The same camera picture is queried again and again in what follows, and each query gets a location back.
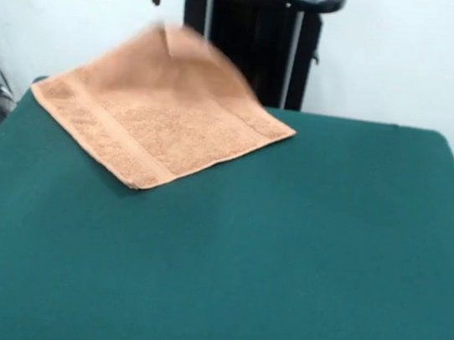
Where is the tan terry towel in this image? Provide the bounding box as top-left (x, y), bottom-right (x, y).
top-left (18, 3), bottom-right (310, 211)

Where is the dark green table cloth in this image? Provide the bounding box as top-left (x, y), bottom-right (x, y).
top-left (0, 68), bottom-right (454, 340)

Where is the black robot pedestal with handle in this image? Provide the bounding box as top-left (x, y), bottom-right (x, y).
top-left (155, 0), bottom-right (346, 116)

